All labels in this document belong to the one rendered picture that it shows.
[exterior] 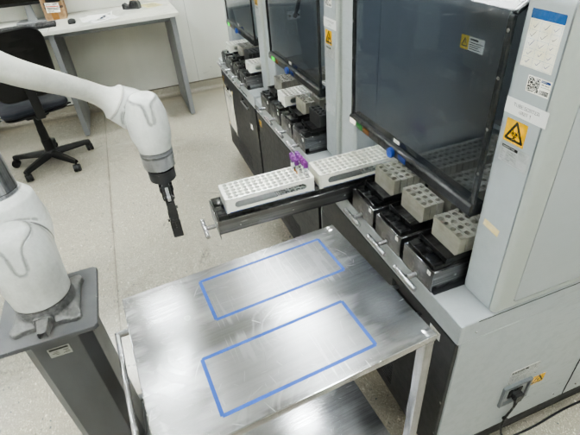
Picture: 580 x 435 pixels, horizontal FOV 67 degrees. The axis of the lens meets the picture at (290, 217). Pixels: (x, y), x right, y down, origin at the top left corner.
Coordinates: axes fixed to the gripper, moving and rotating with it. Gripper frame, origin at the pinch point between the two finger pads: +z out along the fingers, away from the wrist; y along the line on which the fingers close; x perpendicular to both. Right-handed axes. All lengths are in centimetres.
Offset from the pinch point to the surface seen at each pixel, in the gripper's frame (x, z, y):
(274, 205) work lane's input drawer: -30.7, -1.0, -5.7
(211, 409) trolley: 3, -2, -67
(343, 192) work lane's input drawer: -55, 0, -7
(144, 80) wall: -9, 59, 350
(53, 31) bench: 49, -10, 280
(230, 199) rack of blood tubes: -17.2, -6.9, -5.0
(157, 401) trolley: 12, -2, -61
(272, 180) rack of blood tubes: -32.8, -6.2, 0.7
